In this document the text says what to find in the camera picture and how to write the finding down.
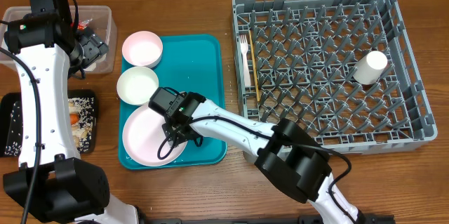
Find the clear plastic bin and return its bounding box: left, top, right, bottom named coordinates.
left=1, top=6, right=117, bottom=74

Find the red snack wrapper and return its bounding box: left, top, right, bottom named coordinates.
left=77, top=18, right=93, bottom=30

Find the black food waste tray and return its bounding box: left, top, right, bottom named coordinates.
left=1, top=89, right=99, bottom=157

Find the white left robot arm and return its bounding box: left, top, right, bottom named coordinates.
left=1, top=0, right=146, bottom=223

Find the pink bowl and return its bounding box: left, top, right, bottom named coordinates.
left=121, top=31, right=163, bottom=68

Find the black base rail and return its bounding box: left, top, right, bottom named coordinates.
left=147, top=214, right=396, bottom=224

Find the orange carrot piece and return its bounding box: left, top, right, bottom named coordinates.
left=69, top=113, right=79, bottom=125

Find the wooden chopstick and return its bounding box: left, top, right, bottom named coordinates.
left=248, top=29, right=260, bottom=104

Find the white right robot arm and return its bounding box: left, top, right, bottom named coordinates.
left=148, top=87, right=366, bottom=223

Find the grey dishwasher rack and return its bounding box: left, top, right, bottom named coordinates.
left=232, top=0, right=438, bottom=154

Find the white cup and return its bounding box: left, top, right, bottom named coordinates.
left=353, top=51, right=388, bottom=85

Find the white bowl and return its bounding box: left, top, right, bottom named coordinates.
left=116, top=67, right=159, bottom=105

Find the white plastic fork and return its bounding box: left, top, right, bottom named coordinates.
left=239, top=34, right=251, bottom=88

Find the large pink plate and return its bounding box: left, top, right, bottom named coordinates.
left=122, top=103, right=187, bottom=167

